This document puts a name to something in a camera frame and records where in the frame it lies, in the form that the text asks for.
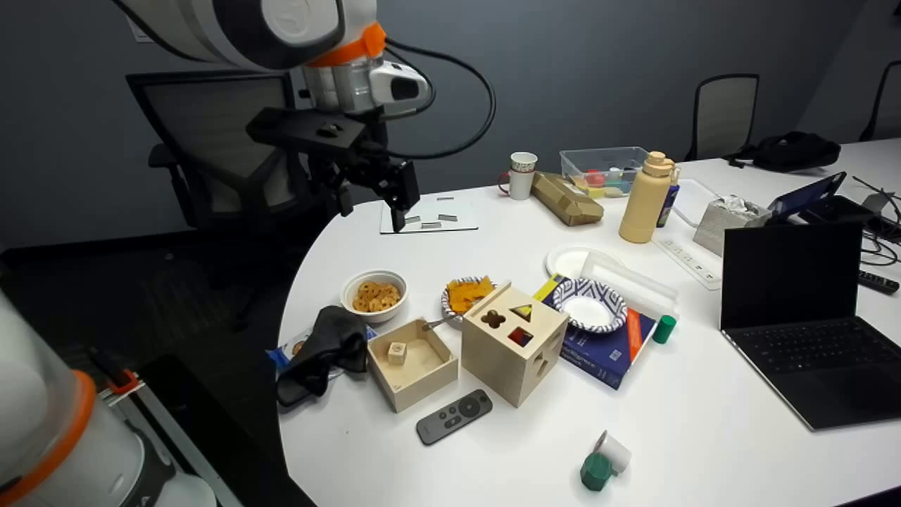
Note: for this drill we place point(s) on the blue book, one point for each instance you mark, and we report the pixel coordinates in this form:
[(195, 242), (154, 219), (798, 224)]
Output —
[(598, 355)]

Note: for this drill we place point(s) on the metal spoon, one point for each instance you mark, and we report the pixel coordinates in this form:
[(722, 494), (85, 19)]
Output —
[(440, 323)]

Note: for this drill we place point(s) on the white sheet with grey pieces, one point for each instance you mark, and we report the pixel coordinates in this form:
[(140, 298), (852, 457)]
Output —
[(431, 220)]

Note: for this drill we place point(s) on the small wooden cube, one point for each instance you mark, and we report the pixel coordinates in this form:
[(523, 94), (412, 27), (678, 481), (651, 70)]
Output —
[(397, 353)]

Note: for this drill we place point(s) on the beige water bottle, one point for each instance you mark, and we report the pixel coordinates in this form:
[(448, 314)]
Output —
[(646, 204)]

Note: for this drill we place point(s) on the black mesh office chair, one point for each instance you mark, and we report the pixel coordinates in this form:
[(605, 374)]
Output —
[(204, 141)]

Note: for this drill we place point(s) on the white power strip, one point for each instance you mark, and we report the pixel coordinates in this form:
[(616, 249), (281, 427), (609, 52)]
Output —
[(690, 262)]

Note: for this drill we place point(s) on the wooden tray box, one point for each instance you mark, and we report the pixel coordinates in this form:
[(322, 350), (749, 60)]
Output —
[(415, 377)]

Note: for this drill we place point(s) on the black remote control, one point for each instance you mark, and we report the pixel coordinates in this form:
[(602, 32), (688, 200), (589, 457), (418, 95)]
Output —
[(878, 282)]

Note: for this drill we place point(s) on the tablet on stand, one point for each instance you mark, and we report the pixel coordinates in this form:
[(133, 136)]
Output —
[(809, 197)]

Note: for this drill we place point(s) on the brown cardboard box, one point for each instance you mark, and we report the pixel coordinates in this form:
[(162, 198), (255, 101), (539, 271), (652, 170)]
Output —
[(566, 201)]

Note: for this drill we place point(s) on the green hexagonal block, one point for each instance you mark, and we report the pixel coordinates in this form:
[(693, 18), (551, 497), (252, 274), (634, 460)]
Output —
[(595, 473)]

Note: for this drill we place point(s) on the clear plastic sleeve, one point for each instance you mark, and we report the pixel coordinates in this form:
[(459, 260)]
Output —
[(633, 282)]

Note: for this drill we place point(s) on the blue patterned paper bowl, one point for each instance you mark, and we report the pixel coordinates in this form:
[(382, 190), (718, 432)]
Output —
[(590, 306)]

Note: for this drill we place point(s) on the grey mesh office chair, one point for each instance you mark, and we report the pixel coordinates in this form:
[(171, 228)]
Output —
[(725, 116), (888, 98)]

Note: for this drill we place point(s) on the clear plastic bin with toys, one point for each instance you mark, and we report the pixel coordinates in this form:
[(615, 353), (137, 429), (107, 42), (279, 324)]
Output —
[(605, 165)]

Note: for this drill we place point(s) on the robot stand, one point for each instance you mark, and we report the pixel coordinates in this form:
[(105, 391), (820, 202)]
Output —
[(183, 429)]

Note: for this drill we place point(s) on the white paper plate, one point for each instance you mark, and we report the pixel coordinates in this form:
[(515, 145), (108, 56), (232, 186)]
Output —
[(566, 260)]

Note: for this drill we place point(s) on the green cylinder block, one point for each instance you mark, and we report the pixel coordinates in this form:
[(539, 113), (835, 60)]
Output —
[(664, 329)]

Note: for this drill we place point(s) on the wooden shape sorter box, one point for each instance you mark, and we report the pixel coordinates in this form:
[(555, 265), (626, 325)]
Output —
[(510, 359)]

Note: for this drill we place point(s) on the white paper cup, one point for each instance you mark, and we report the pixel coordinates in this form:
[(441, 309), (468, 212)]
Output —
[(522, 179)]

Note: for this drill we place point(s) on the white bowl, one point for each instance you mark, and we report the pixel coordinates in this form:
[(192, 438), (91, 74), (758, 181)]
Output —
[(373, 310)]

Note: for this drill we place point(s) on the heap of orange crackers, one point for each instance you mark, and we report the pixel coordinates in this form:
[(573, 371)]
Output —
[(468, 293)]

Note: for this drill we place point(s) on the heap of cereal rings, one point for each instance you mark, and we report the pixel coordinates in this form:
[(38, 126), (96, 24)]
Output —
[(375, 296)]

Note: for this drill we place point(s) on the black cloth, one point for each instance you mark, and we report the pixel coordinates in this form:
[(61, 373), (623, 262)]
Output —
[(324, 352)]

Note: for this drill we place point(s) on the white cylinder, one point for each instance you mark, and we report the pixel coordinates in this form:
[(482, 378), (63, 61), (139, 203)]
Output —
[(616, 451)]

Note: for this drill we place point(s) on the grey remote control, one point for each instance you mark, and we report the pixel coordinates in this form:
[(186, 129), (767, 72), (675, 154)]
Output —
[(454, 417)]

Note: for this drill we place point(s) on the clear plastic lid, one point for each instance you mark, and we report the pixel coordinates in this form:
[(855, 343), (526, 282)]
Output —
[(693, 201)]

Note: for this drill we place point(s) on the black laptop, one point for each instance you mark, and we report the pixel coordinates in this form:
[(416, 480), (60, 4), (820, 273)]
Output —
[(795, 282)]

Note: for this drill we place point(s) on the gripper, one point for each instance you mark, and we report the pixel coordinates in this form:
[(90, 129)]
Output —
[(352, 163)]

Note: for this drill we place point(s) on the grey tissue box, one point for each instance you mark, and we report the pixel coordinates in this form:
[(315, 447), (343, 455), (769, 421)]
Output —
[(725, 222)]

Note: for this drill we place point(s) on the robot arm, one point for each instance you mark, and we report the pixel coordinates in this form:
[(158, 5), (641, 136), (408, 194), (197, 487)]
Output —
[(211, 28)]

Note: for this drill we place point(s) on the orange marker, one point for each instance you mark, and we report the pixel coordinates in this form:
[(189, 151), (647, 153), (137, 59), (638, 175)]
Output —
[(633, 334)]

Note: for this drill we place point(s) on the dark blue bottle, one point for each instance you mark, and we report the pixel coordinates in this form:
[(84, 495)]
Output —
[(666, 204)]

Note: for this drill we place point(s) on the black bag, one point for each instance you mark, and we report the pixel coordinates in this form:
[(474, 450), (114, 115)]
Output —
[(792, 150)]

